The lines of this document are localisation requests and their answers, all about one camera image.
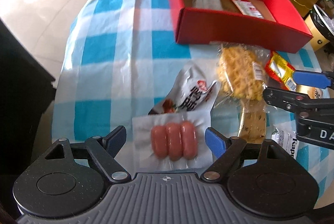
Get gold biscuit packet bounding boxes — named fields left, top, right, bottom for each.
left=238, top=100, right=267, bottom=144

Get vacuum packed sausages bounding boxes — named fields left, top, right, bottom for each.
left=133, top=109, right=213, bottom=172

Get blue white checkered tablecloth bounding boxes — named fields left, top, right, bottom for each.
left=50, top=0, right=334, bottom=208

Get round steamed cake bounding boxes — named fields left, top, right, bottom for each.
left=296, top=84, right=323, bottom=99

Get red white spicy strip packet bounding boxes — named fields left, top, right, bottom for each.
left=232, top=0, right=276, bottom=22

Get white black chicken snack packet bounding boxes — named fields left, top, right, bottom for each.
left=148, top=61, right=221, bottom=115

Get red cardboard box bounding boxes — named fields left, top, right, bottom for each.
left=169, top=0, right=312, bottom=53

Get yellow trash bin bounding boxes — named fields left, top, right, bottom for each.
left=305, top=4, right=333, bottom=51

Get red yellow snack packet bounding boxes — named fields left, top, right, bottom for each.
left=264, top=51, right=297, bottom=92

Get yellow waffle snack bag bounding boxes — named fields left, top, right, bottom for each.
left=216, top=43, right=269, bottom=101

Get white Kapro snack packet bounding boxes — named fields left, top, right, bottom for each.
left=272, top=127, right=299, bottom=160

